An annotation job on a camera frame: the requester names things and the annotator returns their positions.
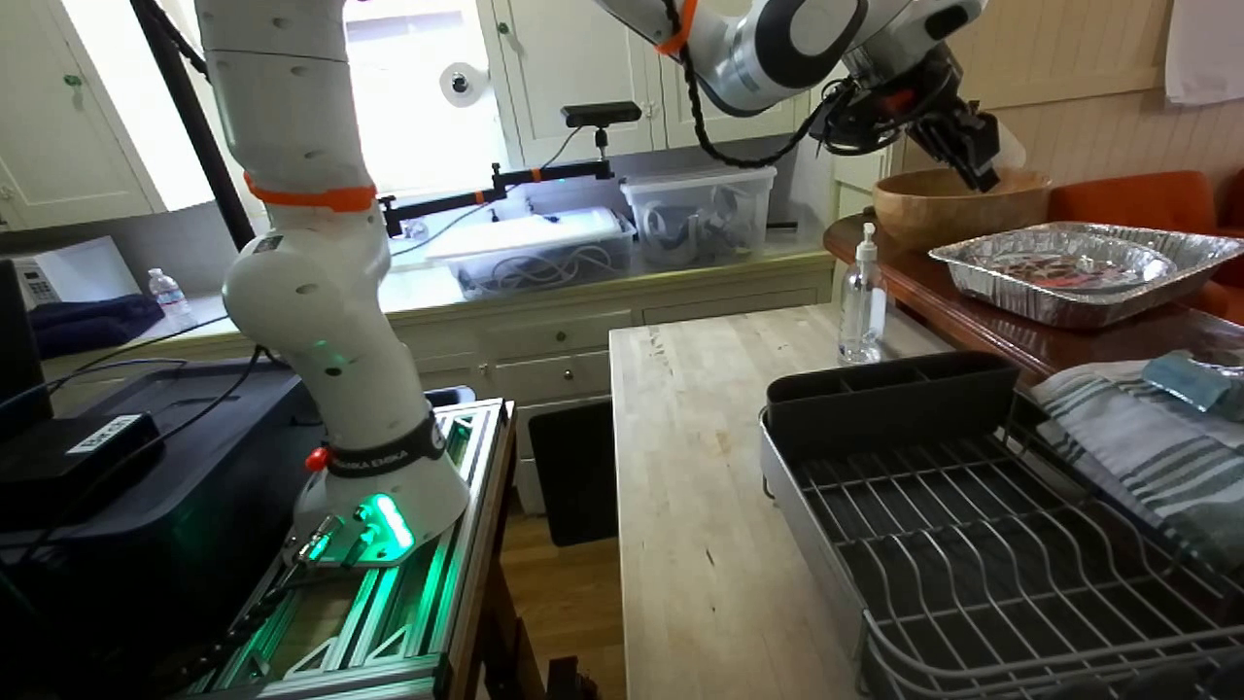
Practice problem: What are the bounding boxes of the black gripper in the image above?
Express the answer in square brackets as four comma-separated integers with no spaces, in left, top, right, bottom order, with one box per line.
[828,47,999,192]

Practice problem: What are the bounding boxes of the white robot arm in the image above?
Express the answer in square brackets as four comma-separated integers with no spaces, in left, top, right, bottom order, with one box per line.
[193,0,999,551]

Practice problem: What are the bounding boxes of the large wooden bowl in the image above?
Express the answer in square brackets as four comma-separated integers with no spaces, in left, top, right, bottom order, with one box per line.
[872,172,1047,255]

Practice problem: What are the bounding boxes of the dark wooden side table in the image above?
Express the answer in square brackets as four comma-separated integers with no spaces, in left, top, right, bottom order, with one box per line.
[875,233,1244,380]

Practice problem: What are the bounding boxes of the clear hand sanitizer bottle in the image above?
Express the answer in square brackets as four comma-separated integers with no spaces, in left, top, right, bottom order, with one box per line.
[841,221,888,367]

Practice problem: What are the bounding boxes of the clear plastic storage bin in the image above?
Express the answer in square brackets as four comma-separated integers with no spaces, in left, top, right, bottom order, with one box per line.
[621,166,776,269]

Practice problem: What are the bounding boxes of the aluminium foil tray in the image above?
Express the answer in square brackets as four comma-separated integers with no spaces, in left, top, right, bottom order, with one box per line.
[935,221,1244,330]

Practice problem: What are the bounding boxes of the striped dish towel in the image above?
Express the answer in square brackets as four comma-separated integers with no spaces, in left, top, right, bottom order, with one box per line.
[1030,352,1244,577]

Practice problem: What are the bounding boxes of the clear storage bin left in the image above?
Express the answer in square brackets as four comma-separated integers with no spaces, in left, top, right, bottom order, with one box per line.
[427,207,635,296]

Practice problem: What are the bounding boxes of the black dish rack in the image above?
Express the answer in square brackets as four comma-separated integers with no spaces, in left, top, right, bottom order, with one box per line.
[757,354,1244,700]

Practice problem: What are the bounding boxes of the small water bottle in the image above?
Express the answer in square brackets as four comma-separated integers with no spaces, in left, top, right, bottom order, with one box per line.
[148,269,192,329]

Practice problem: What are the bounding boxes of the black box on desk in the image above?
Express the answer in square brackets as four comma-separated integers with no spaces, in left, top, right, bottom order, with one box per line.
[0,257,322,700]

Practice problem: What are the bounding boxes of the black camera on boom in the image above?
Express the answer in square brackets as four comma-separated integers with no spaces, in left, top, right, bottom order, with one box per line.
[376,102,643,236]

